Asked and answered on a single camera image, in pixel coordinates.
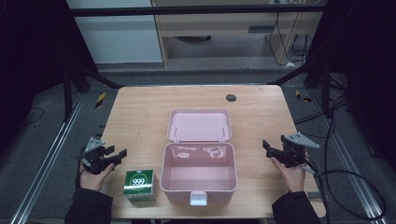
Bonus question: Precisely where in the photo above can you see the black floor cable bundle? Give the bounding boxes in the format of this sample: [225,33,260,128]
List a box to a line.
[293,72,351,126]

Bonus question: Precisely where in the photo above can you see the white cabinet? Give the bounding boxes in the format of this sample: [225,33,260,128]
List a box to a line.
[65,0,164,65]

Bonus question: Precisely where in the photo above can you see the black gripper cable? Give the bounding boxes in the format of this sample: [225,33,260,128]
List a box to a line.
[74,146,87,191]
[299,155,388,221]

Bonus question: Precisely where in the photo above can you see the pink storage box with lid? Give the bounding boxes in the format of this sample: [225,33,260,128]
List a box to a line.
[159,107,238,207]

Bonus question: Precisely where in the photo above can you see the person's left hand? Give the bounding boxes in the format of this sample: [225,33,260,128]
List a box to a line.
[78,159,116,192]

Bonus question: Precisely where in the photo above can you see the black horizontal frame bar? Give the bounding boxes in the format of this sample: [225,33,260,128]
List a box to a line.
[69,5,327,18]

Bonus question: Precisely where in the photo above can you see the green medicine box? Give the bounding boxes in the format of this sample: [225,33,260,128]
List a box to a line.
[122,168,158,203]

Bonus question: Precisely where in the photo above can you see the black metal stand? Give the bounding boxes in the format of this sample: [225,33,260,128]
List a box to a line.
[268,57,333,119]
[61,61,125,123]

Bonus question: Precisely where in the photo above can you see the aluminium floor rail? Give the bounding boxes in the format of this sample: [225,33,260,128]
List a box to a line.
[9,92,86,224]
[310,89,387,224]

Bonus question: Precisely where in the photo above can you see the light wooden desk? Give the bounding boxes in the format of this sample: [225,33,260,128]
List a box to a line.
[150,0,325,68]

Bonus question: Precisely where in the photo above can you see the person's right hand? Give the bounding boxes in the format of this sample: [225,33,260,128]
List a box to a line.
[269,156,308,193]

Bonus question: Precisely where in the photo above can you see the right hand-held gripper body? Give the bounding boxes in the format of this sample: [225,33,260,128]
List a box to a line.
[273,132,321,169]

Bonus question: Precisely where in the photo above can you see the yellow black striped tape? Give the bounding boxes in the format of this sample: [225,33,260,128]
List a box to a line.
[94,91,107,109]
[294,89,313,104]

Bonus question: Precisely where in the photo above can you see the black hanging desk cables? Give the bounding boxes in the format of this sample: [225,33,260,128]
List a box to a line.
[268,12,313,67]

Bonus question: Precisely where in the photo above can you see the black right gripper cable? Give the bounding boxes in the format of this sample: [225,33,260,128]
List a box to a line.
[299,155,388,221]

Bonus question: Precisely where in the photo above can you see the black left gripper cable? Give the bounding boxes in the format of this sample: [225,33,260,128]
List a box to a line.
[74,146,87,191]

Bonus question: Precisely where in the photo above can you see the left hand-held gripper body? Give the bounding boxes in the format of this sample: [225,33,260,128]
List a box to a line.
[80,136,117,175]

